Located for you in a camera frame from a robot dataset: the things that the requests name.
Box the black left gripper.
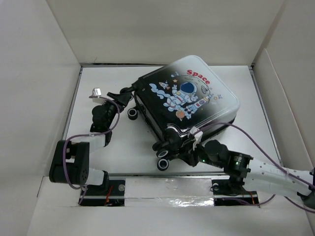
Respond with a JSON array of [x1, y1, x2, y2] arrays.
[[101, 93, 131, 128]]

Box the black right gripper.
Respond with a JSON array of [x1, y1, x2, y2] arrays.
[[178, 138, 224, 168]]

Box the black suitcase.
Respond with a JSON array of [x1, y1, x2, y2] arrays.
[[121, 55, 240, 171]]

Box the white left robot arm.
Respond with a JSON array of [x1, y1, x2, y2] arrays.
[[49, 88, 133, 195]]

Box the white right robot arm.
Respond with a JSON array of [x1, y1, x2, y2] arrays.
[[180, 140, 315, 208]]

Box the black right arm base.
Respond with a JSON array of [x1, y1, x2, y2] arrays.
[[210, 178, 259, 207]]

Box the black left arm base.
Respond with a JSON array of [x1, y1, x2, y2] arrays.
[[78, 179, 126, 207]]

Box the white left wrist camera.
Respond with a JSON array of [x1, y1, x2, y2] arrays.
[[89, 88, 106, 104]]

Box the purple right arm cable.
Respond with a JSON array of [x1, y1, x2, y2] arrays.
[[189, 122, 315, 213]]

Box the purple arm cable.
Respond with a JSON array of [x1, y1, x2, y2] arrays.
[[189, 122, 315, 213], [63, 97, 121, 205]]

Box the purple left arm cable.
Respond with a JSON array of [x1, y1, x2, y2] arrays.
[[63, 97, 121, 205]]

